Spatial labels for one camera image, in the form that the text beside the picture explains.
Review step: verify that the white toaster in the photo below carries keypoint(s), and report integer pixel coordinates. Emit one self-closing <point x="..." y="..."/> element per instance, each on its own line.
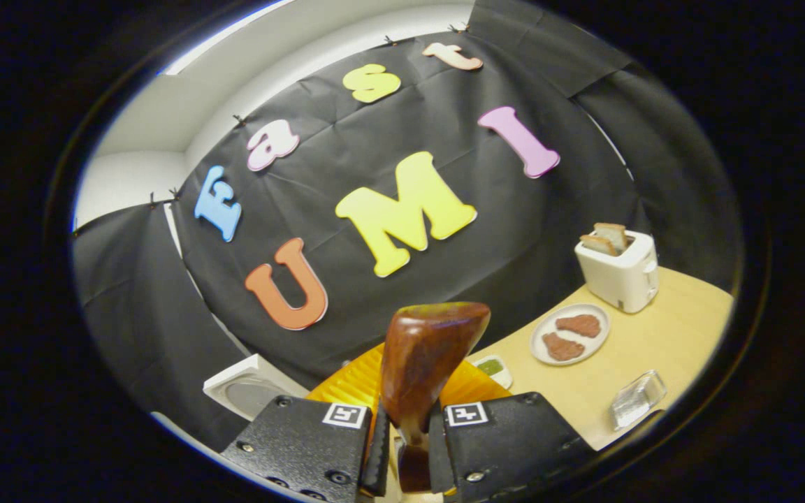
<point x="619" y="283"/>

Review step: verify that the clear chopstick holder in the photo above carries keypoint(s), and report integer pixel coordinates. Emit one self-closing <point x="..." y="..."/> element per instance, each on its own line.
<point x="636" y="402"/>

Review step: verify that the white divided grain dish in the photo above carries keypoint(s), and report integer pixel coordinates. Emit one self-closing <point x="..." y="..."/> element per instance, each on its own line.
<point x="492" y="367"/>

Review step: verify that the brown meat piece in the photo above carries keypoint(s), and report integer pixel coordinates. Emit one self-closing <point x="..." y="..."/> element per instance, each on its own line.
<point x="563" y="347"/>
<point x="578" y="325"/>

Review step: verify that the brown wooden spoon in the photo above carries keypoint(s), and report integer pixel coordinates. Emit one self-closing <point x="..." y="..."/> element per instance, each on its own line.
<point x="430" y="356"/>

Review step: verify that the white rice cooker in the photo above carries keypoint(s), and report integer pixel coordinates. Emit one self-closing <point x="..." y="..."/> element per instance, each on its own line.
<point x="245" y="391"/>

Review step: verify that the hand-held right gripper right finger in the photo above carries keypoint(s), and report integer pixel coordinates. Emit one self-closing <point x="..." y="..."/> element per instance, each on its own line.
<point x="439" y="454"/>

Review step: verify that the toasted bread slice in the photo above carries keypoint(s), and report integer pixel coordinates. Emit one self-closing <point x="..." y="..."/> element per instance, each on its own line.
<point x="613" y="235"/>
<point x="598" y="245"/>

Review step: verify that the black backdrop cloth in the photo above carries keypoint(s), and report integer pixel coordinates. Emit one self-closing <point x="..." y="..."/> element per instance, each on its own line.
<point x="549" y="230"/>

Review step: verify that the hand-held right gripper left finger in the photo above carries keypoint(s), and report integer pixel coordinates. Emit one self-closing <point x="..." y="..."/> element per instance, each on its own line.
<point x="376" y="457"/>

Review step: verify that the round white plate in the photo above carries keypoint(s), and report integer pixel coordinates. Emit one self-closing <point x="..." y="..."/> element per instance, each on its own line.
<point x="595" y="344"/>

